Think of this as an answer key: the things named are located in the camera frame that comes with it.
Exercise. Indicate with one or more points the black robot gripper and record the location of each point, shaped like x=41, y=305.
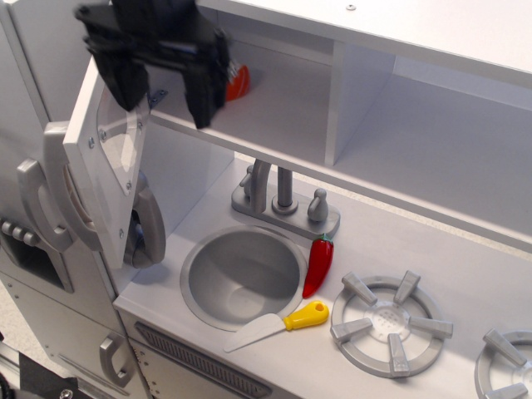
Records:
x=123, y=36

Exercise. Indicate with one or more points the white toy microwave door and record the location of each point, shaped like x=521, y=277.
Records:
x=92, y=163

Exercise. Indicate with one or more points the orange toy food in microwave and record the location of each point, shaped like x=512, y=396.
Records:
x=238, y=83

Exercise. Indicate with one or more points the grey toy faucet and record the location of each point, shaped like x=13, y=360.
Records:
x=279, y=205

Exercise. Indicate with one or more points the round grey toy sink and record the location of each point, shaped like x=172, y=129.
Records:
x=241, y=273

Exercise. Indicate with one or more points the grey ice dispenser panel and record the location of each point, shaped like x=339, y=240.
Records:
x=27, y=251

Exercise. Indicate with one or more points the red toy chili pepper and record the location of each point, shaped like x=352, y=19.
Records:
x=319, y=262

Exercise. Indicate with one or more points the grey oven vent grille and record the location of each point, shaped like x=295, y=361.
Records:
x=206, y=366

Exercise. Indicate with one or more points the grey toy stove burner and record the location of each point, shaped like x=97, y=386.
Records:
x=388, y=327

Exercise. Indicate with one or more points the grey toy wall telephone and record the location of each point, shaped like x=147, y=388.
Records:
x=146, y=240

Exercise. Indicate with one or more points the grey fridge door handle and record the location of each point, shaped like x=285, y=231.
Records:
x=31, y=180

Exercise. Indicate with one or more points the yellow handled toy knife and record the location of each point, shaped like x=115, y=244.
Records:
x=311, y=315

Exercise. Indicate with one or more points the grey lower door handle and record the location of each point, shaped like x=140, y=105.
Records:
x=114, y=365

